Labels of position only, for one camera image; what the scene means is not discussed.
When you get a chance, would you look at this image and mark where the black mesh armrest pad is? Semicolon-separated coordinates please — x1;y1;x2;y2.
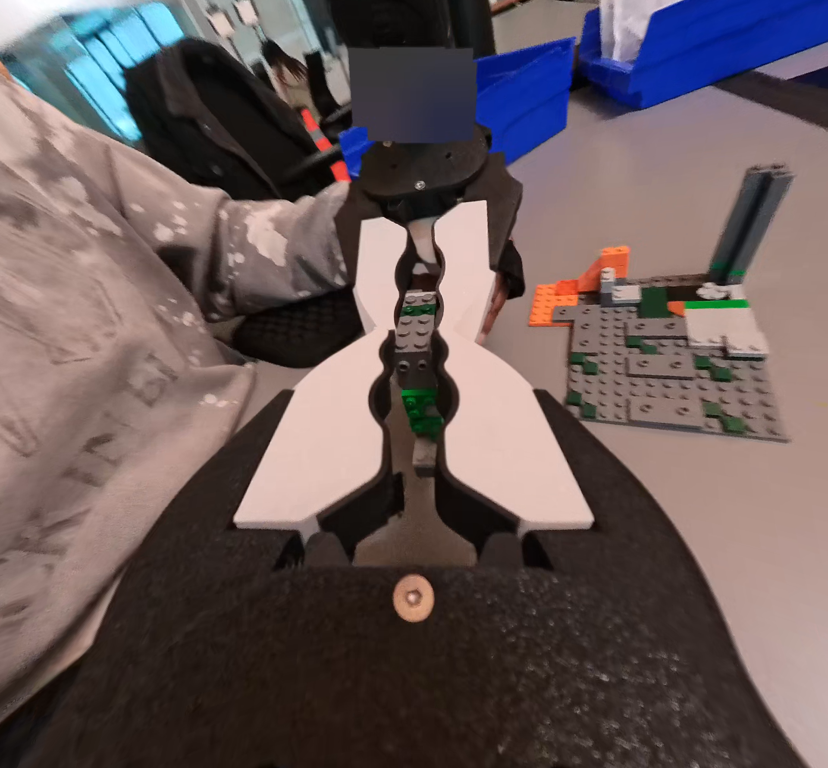
232;292;366;369

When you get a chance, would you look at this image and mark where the black jacket on chair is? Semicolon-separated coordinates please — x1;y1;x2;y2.
123;37;339;201

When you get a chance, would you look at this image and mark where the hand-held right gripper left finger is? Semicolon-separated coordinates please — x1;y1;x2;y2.
233;330;397;565

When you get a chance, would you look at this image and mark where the person's left forearm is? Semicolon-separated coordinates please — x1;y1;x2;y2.
194;182;354;321

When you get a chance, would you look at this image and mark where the blue plastic bin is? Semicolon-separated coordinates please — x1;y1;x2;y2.
339;37;577;180
577;0;828;110

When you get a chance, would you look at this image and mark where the person's left hand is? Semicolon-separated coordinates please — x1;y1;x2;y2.
482;270;512;337

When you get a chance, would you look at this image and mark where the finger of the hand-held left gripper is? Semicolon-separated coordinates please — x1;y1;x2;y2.
354;215;415;335
433;199;498;346

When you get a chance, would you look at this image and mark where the partly built grey lego model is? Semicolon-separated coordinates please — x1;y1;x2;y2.
529;165;793;444

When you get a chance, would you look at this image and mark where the orange striped cone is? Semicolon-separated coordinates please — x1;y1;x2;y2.
299;107;351;183

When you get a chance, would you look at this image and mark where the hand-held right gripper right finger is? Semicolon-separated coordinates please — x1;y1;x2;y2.
435;328;595;565

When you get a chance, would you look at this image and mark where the grey splattered hoodie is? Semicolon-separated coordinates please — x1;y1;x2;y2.
0;76;260;724

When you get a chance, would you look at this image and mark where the grey lego wall section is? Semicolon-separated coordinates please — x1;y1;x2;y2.
395;289;447;478

